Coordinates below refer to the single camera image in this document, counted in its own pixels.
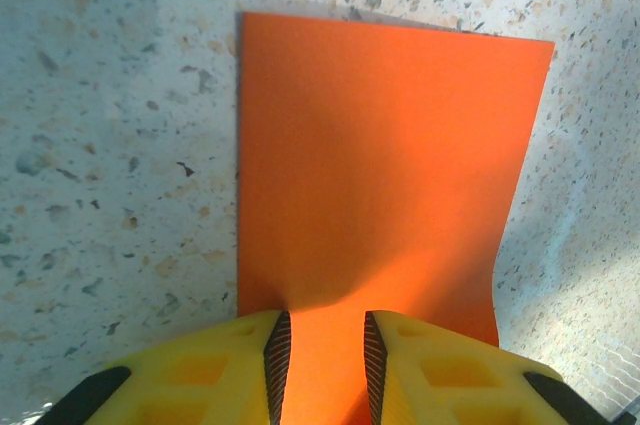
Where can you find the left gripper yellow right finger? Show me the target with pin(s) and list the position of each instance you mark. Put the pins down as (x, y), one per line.
(450, 380)

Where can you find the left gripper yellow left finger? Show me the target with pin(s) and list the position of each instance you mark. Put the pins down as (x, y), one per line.
(200, 375)

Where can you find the orange paper sheet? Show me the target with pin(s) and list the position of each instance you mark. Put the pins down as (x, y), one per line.
(375, 170)

